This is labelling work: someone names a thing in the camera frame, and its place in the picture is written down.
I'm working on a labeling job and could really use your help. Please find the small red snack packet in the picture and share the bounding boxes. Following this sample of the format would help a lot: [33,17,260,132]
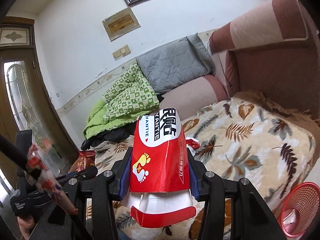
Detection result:
[76,151,95,171]

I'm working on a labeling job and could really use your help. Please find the person's left hand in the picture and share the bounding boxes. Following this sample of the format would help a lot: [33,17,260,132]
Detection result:
[17,215,35,240]

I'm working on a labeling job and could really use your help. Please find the black garment on sofa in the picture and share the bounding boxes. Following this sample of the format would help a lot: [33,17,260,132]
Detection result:
[81,122,136,151]

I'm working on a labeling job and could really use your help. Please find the leaf-patterned beige blanket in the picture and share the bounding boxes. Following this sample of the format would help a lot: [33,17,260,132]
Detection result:
[91,97,319,239]

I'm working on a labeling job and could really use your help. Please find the green patterned quilt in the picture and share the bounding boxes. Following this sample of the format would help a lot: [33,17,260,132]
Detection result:
[83,60,159,140]

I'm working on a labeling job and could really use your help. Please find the wooden glass-panel door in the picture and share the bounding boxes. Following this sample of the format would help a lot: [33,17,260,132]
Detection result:
[1,16,78,174]

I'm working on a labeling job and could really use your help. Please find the grey quilted cushion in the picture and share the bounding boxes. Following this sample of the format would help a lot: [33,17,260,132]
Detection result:
[136,34,216,94]

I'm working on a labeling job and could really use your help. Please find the red plastic mesh basket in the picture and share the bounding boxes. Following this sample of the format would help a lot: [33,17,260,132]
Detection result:
[278,182,319,238]

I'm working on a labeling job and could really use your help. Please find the brown fringed throw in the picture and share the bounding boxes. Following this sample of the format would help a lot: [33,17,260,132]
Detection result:
[234,90,319,142]

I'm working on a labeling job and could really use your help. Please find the brown fabric sofa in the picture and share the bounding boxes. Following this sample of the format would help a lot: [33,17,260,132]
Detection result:
[160,0,319,120]

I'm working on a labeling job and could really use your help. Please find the beige wall switch plate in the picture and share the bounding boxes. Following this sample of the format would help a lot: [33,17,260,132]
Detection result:
[112,45,131,61]

